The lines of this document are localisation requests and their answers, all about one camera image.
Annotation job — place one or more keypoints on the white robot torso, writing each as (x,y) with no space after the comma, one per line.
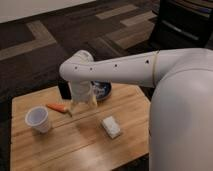
(181,123)

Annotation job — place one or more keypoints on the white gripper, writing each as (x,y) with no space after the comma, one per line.
(82,92)

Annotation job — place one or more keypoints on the black rectangular block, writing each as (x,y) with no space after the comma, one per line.
(64,90)

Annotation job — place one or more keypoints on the white plastic cup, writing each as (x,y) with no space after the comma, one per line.
(38,119)

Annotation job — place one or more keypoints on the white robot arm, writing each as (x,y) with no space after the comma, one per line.
(146,69)

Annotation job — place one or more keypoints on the orange carrot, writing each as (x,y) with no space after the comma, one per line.
(59,107)

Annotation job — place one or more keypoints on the white sponge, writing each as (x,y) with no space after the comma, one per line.
(111,127)

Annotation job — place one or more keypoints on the dark blue bowl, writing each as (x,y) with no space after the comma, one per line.
(102,90)

